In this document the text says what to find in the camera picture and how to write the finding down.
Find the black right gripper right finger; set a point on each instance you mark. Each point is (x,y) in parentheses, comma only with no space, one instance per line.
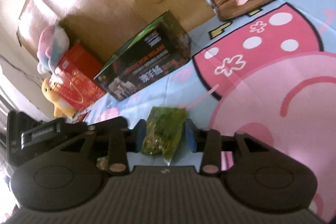
(211,143)

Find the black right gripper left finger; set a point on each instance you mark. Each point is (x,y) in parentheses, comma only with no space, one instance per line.
(114,140)

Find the dark green snack packet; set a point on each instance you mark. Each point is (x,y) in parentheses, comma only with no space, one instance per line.
(164,129)

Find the yellow plush toy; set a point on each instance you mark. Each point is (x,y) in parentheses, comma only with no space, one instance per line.
(61,107)

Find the red gift box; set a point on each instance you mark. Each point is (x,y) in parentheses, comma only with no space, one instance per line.
(74,80)

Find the cartoon pig blue bedsheet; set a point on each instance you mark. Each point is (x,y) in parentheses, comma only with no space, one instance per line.
(270,74)

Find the white plush toy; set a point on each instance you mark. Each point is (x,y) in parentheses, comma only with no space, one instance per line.
(53,45)

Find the black sheep print box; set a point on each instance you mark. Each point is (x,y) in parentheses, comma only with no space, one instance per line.
(159,49)

